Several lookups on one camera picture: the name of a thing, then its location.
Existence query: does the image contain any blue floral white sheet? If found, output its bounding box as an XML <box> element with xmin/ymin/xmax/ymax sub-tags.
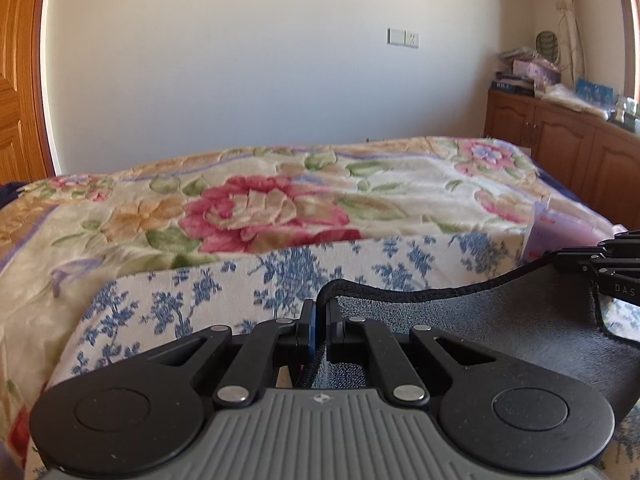
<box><xmin>47</xmin><ymin>232</ymin><xmax>640</xmax><ymax>480</ymax></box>

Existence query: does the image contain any patterned beige curtain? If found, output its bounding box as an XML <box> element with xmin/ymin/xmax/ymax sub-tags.
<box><xmin>542</xmin><ymin>0</ymin><xmax>589</xmax><ymax>87</ymax></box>

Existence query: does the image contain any dark grey towel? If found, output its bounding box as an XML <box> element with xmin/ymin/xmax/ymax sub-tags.
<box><xmin>299</xmin><ymin>249</ymin><xmax>640</xmax><ymax>426</ymax></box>

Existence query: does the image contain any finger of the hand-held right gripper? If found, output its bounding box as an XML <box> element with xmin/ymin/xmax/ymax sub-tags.
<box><xmin>598</xmin><ymin>229</ymin><xmax>640</xmax><ymax>262</ymax></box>
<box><xmin>553</xmin><ymin>251</ymin><xmax>640</xmax><ymax>307</ymax></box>

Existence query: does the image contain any blue patterned box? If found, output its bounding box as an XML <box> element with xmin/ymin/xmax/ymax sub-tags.
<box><xmin>575</xmin><ymin>77</ymin><xmax>616</xmax><ymax>107</ymax></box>

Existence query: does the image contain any round green hand fan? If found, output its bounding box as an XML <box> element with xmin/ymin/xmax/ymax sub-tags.
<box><xmin>535</xmin><ymin>31</ymin><xmax>559</xmax><ymax>61</ymax></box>

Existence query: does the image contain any stack of dark books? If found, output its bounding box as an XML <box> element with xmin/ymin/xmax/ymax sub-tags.
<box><xmin>490</xmin><ymin>73</ymin><xmax>537</xmax><ymax>97</ymax></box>

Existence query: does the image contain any floral plush blanket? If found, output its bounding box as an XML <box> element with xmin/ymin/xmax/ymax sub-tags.
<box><xmin>0</xmin><ymin>135</ymin><xmax>627</xmax><ymax>480</ymax></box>

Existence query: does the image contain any wooden window frame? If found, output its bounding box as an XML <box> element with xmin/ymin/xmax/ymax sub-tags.
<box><xmin>614</xmin><ymin>0</ymin><xmax>640</xmax><ymax>103</ymax></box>

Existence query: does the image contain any purple plastic packet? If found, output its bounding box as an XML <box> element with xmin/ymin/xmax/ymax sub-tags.
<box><xmin>522</xmin><ymin>199</ymin><xmax>610</xmax><ymax>264</ymax></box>

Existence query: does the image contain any pink tissue box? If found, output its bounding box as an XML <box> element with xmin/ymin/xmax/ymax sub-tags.
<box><xmin>512</xmin><ymin>58</ymin><xmax>562</xmax><ymax>87</ymax></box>

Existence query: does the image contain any navy bed sheet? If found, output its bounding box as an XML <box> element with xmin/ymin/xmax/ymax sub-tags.
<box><xmin>518</xmin><ymin>146</ymin><xmax>628</xmax><ymax>227</ymax></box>

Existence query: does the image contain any wooden cabinet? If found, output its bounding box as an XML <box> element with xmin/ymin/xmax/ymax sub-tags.
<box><xmin>484</xmin><ymin>88</ymin><xmax>640</xmax><ymax>231</ymax></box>

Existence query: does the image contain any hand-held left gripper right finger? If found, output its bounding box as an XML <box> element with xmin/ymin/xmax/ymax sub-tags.
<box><xmin>325</xmin><ymin>304</ymin><xmax>497</xmax><ymax>407</ymax></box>

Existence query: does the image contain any wooden door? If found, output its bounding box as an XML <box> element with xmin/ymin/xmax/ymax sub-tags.
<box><xmin>0</xmin><ymin>0</ymin><xmax>57</xmax><ymax>187</ymax></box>

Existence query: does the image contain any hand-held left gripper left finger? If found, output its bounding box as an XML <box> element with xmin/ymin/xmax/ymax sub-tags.
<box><xmin>145</xmin><ymin>301</ymin><xmax>317</xmax><ymax>409</ymax></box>

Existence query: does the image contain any white plastic bag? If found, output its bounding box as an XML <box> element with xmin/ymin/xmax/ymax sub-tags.
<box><xmin>542</xmin><ymin>83</ymin><xmax>610</xmax><ymax>115</ymax></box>

